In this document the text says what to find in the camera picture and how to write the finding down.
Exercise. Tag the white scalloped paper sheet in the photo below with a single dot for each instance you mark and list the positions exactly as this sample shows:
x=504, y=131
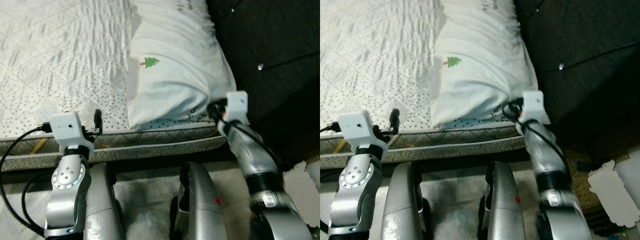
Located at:
x=615, y=195
x=300, y=195

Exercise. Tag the white pillow with green tree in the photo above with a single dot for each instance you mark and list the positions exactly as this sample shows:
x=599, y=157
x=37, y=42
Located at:
x=480, y=75
x=175, y=75

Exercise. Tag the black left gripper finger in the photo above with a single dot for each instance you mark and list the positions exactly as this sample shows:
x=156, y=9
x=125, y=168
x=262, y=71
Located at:
x=394, y=120
x=98, y=121

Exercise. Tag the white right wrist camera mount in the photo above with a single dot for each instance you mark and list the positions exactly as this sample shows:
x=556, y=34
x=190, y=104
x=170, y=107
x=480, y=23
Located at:
x=535, y=105
x=237, y=105

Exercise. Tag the black tufted headboard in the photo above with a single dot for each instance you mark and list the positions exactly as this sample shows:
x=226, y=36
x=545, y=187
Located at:
x=590, y=40
x=280, y=40

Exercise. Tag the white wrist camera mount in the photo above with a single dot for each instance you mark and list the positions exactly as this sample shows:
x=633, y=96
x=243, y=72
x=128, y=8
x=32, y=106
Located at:
x=67, y=127
x=535, y=105
x=360, y=127
x=237, y=105

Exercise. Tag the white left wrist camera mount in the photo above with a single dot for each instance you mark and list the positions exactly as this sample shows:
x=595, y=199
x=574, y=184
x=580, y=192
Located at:
x=360, y=127
x=67, y=127

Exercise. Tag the grey robot right leg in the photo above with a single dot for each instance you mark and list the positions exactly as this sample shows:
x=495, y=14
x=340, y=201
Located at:
x=200, y=210
x=502, y=210

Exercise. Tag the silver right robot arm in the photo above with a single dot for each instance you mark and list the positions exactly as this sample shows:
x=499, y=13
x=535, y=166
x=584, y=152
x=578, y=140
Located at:
x=545, y=160
x=255, y=160

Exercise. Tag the white quilted mattress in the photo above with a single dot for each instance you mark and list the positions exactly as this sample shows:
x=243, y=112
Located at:
x=375, y=50
x=60, y=50

